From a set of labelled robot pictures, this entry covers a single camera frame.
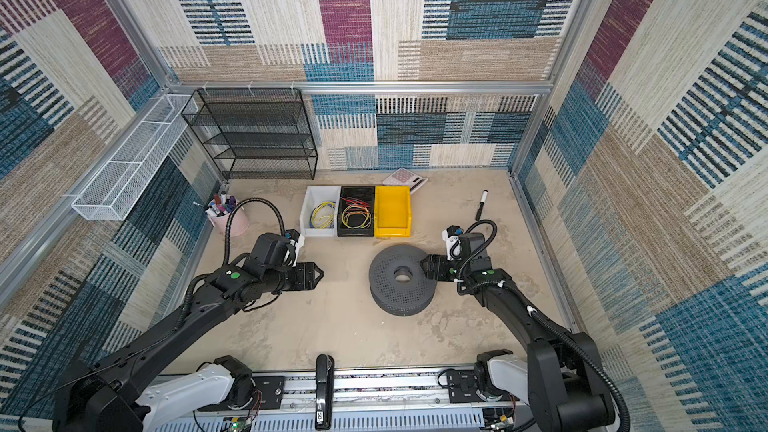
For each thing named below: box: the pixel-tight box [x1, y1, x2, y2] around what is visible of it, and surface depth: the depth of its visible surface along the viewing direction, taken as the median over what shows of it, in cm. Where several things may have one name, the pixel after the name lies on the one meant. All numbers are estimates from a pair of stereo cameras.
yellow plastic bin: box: [374, 185, 412, 238], surface depth 105 cm
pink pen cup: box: [205, 190, 249, 238], surface depth 98 cm
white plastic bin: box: [299, 186, 341, 237], surface depth 108 cm
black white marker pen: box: [475, 189, 489, 221], surface depth 111 cm
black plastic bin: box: [337, 186, 375, 237], surface depth 104 cm
